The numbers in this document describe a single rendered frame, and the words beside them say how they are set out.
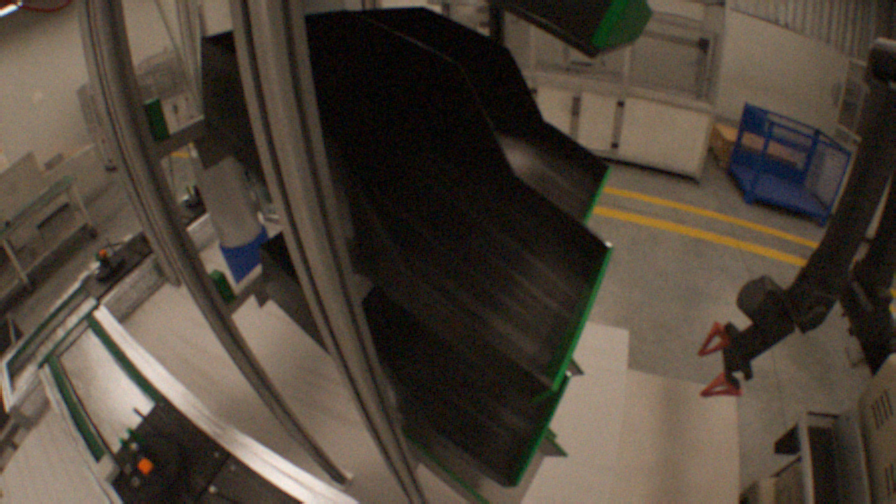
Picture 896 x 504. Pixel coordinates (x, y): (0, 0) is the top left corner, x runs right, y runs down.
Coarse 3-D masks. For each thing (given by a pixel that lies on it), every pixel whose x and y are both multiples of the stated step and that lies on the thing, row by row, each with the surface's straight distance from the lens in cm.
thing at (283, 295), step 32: (288, 256) 33; (288, 288) 30; (384, 320) 35; (416, 320) 35; (384, 352) 33; (416, 352) 34; (448, 352) 35; (416, 384) 33; (448, 384) 34; (480, 384) 35; (416, 416) 30; (448, 416) 33; (480, 416) 34; (512, 416) 36; (544, 416) 36; (448, 448) 32; (480, 448) 33; (512, 448) 35; (512, 480) 32
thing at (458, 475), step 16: (416, 432) 43; (416, 448) 39; (432, 448) 44; (544, 448) 55; (560, 448) 53; (432, 464) 41; (448, 464) 45; (464, 464) 47; (448, 480) 44; (464, 480) 47; (480, 480) 49; (528, 480) 55; (464, 496) 47; (480, 496) 44; (496, 496) 51; (512, 496) 53
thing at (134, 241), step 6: (186, 222) 149; (138, 234) 164; (144, 234) 152; (126, 240) 160; (132, 240) 161; (138, 240) 159; (144, 240) 152; (126, 246) 163; (132, 246) 157; (138, 246) 154; (144, 246) 150; (150, 246) 147; (138, 252) 149; (144, 252) 146; (150, 252) 144; (144, 258) 145
